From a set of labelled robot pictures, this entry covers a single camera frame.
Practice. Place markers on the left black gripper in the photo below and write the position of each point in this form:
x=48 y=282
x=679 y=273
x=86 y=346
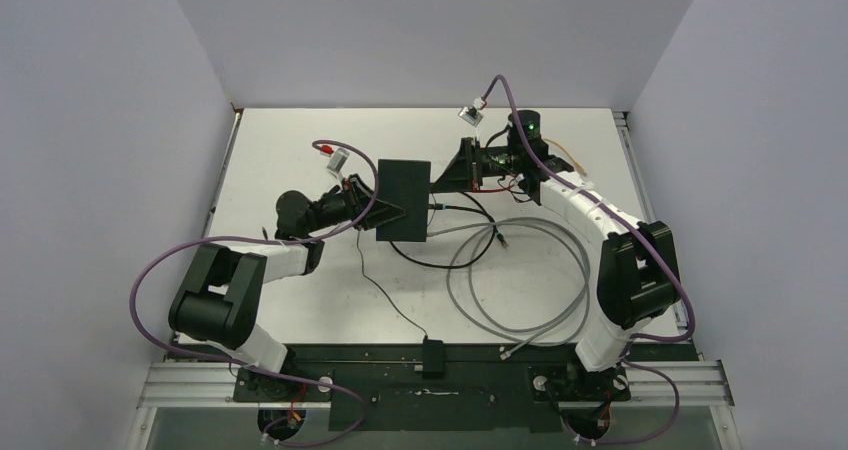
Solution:
x=360 y=193

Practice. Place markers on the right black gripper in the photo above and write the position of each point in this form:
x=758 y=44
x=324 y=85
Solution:
x=458 y=176

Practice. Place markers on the dark grey network switch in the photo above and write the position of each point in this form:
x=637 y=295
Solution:
x=405 y=184

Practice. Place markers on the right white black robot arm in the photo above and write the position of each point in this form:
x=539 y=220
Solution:
x=637 y=273

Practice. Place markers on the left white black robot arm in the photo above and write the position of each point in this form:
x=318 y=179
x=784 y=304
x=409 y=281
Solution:
x=218 y=300

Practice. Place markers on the black power adapter box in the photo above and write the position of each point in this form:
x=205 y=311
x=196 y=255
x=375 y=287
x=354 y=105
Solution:
x=432 y=360

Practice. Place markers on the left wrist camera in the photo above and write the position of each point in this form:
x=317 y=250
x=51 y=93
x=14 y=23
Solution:
x=337 y=159

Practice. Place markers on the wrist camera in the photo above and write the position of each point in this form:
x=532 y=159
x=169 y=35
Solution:
x=337 y=159
x=472 y=114

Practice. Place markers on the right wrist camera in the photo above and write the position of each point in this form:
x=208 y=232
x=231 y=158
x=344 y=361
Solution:
x=472 y=114

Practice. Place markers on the aluminium left side rail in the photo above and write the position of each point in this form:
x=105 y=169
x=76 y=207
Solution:
x=202 y=161

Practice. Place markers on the aluminium rail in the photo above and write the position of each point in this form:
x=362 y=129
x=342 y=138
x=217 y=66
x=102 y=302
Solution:
x=202 y=161
x=661 y=150
x=213 y=385

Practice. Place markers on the aluminium right side rail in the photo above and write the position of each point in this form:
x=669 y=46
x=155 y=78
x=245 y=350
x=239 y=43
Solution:
x=661 y=150

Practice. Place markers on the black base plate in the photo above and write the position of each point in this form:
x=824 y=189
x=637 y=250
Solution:
x=532 y=389

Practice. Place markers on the aluminium front rail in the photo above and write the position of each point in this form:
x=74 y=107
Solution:
x=213 y=385

